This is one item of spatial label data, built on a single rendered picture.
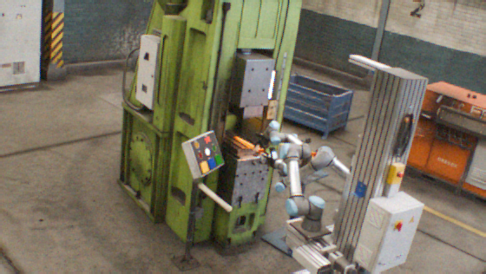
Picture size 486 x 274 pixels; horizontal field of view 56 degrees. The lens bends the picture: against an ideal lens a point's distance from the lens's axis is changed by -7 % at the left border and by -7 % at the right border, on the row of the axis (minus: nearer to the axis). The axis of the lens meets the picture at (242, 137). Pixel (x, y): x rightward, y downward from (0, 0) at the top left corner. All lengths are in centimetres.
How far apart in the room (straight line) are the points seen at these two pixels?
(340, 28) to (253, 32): 832
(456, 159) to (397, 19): 531
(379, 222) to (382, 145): 49
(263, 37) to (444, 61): 743
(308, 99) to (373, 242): 489
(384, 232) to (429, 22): 851
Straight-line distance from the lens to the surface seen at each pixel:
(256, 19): 409
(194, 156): 367
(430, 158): 716
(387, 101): 309
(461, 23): 1106
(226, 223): 449
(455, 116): 676
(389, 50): 1169
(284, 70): 442
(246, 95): 404
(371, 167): 322
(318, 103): 781
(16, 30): 850
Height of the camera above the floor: 257
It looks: 21 degrees down
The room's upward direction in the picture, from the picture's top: 9 degrees clockwise
